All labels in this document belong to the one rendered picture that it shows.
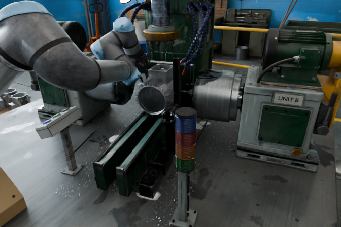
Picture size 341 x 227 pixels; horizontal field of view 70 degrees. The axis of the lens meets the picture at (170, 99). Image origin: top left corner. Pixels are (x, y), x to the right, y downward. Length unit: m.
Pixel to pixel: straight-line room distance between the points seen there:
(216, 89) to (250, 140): 0.27
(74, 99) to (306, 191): 1.19
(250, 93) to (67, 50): 0.73
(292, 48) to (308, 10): 5.07
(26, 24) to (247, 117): 0.86
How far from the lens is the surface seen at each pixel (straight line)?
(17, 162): 1.36
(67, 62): 0.61
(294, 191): 1.12
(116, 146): 1.07
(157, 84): 1.18
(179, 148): 0.71
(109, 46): 0.99
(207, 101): 1.11
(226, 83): 1.11
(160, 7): 1.20
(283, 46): 1.08
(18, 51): 0.66
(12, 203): 1.06
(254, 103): 1.07
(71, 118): 1.07
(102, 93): 1.33
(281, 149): 1.18
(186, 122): 0.65
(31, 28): 0.64
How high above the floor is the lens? 1.53
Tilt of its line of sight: 25 degrees down
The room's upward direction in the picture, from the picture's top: 1 degrees counter-clockwise
